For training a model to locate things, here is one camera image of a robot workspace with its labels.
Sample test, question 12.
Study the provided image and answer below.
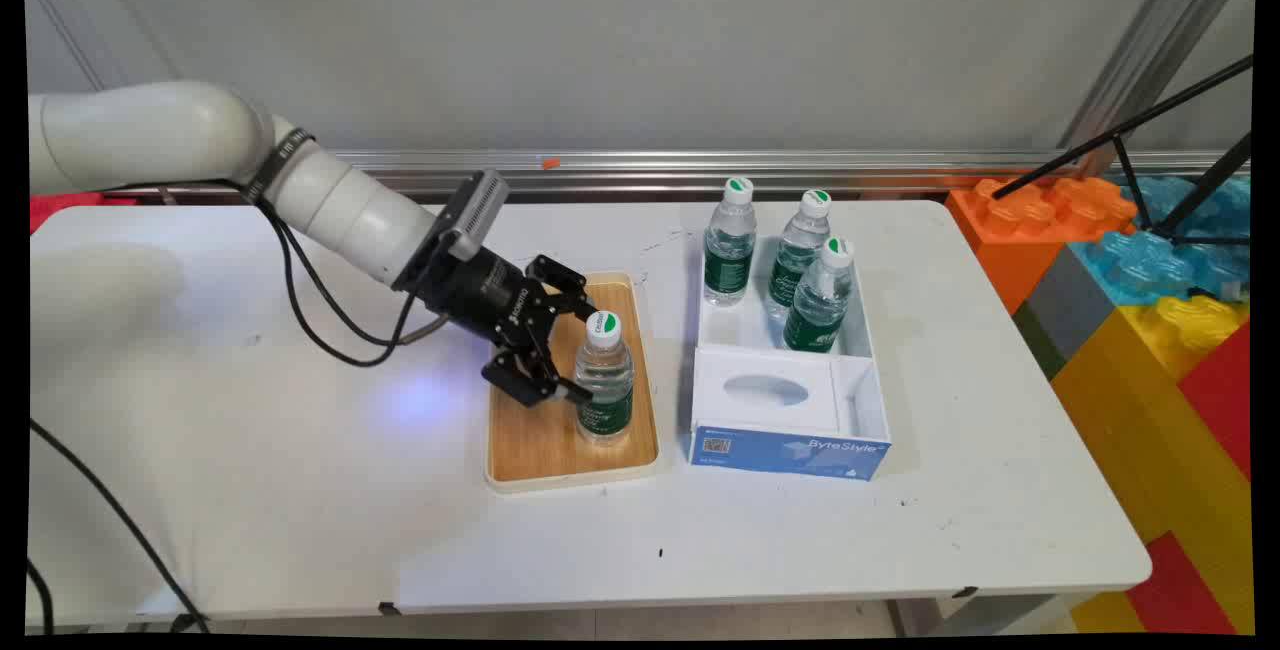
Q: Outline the translucent blue building block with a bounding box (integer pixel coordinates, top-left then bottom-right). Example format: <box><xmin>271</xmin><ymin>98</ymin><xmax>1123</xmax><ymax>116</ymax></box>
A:
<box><xmin>1068</xmin><ymin>175</ymin><xmax>1253</xmax><ymax>307</ymax></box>

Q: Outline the yellow giant building block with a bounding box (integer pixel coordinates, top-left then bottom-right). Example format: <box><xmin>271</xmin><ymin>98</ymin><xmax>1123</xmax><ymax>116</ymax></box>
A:
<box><xmin>1050</xmin><ymin>295</ymin><xmax>1253</xmax><ymax>636</ymax></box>

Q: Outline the grey giant building block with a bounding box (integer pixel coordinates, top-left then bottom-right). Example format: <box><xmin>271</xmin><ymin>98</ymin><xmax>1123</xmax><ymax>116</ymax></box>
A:
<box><xmin>1012</xmin><ymin>245</ymin><xmax>1117</xmax><ymax>381</ymax></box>

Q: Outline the wooden tray with cream rim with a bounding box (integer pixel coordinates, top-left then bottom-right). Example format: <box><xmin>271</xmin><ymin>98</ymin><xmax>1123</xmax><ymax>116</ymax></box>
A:
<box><xmin>484</xmin><ymin>271</ymin><xmax>661</xmax><ymax>493</ymax></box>

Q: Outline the black velcro strap with print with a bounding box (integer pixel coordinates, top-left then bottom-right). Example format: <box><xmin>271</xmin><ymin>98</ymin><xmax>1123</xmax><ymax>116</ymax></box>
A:
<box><xmin>243</xmin><ymin>127</ymin><xmax>317</xmax><ymax>205</ymax></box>

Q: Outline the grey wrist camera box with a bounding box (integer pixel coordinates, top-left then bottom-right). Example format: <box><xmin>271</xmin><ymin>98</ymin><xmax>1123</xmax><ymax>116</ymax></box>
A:
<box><xmin>437</xmin><ymin>169</ymin><xmax>511</xmax><ymax>262</ymax></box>

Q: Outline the grey table leg frame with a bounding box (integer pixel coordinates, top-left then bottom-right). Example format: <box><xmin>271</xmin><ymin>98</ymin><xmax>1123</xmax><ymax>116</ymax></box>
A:
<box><xmin>888</xmin><ymin>592</ymin><xmax>1096</xmax><ymax>637</ymax></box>

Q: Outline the water bottle with cap print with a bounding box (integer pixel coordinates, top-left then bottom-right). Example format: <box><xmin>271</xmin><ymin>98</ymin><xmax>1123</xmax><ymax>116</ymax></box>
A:
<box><xmin>573</xmin><ymin>310</ymin><xmax>636</xmax><ymax>447</ymax></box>

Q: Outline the black hanging cable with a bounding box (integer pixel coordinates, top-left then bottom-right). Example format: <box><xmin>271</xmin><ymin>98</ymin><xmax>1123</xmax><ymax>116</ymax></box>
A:
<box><xmin>28</xmin><ymin>558</ymin><xmax>54</xmax><ymax>634</ymax></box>
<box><xmin>28</xmin><ymin>418</ymin><xmax>211</xmax><ymax>634</ymax></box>

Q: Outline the aluminium rail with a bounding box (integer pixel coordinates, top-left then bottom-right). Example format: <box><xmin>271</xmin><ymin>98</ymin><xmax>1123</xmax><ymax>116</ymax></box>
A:
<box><xmin>100</xmin><ymin>149</ymin><xmax>1251</xmax><ymax>197</ymax></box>

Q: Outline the red giant building block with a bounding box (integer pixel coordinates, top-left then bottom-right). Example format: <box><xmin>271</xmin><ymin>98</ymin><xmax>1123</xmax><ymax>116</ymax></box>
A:
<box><xmin>1125</xmin><ymin>530</ymin><xmax>1241</xmax><ymax>636</ymax></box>
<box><xmin>1177</xmin><ymin>320</ymin><xmax>1253</xmax><ymax>481</ymax></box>

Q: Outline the red object behind table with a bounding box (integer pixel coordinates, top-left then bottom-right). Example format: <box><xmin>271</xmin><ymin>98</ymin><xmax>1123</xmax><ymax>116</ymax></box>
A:
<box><xmin>30</xmin><ymin>192</ymin><xmax>137</xmax><ymax>235</ymax></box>

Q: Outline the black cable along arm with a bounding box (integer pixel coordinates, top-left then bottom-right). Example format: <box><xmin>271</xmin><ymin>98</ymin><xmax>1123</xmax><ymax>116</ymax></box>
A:
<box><xmin>240</xmin><ymin>180</ymin><xmax>453</xmax><ymax>368</ymax></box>

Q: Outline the aluminium frame post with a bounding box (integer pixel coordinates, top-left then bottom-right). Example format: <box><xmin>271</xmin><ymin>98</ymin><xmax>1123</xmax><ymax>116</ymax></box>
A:
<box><xmin>1060</xmin><ymin>0</ymin><xmax>1256</xmax><ymax>177</ymax></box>

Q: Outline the blue and white cardboard box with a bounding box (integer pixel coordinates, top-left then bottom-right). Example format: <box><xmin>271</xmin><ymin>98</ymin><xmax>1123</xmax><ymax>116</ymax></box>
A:
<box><xmin>687</xmin><ymin>230</ymin><xmax>893</xmax><ymax>482</ymax></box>

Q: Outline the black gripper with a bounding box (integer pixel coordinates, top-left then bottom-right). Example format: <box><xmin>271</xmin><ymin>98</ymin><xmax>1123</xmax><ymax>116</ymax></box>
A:
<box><xmin>420</xmin><ymin>245</ymin><xmax>599</xmax><ymax>407</ymax></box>

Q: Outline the green label water bottle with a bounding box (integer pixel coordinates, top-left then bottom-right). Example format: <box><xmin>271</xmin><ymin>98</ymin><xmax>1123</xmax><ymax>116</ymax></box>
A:
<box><xmin>782</xmin><ymin>237</ymin><xmax>856</xmax><ymax>354</ymax></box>
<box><xmin>703</xmin><ymin>177</ymin><xmax>758</xmax><ymax>309</ymax></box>
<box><xmin>767</xmin><ymin>189</ymin><xmax>833</xmax><ymax>322</ymax></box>

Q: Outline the orange giant building block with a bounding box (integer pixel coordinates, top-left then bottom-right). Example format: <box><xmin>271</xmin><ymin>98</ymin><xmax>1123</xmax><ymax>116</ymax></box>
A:
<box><xmin>945</xmin><ymin>175</ymin><xmax>1139</xmax><ymax>316</ymax></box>

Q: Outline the black tripod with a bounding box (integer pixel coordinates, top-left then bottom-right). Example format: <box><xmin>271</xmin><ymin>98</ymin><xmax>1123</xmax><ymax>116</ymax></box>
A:
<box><xmin>990</xmin><ymin>55</ymin><xmax>1253</xmax><ymax>247</ymax></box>

